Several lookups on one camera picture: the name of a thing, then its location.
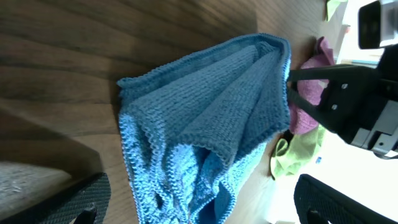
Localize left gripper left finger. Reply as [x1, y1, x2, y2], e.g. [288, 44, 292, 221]
[1, 173, 111, 224]

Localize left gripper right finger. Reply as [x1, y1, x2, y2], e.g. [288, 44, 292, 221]
[294, 174, 397, 224]

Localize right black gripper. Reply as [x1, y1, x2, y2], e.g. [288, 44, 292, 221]
[287, 45, 397, 156]

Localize blue microfiber cloth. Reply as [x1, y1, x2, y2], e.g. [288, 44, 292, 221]
[118, 33, 291, 223]

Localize crumpled purple cloth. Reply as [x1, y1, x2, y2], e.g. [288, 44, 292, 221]
[289, 37, 335, 134]

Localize large green cloth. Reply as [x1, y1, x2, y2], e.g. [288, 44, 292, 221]
[270, 126, 326, 180]

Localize small green cloth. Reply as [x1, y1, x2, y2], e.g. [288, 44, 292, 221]
[325, 0, 348, 22]

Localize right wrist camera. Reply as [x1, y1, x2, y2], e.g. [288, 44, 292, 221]
[358, 0, 397, 49]

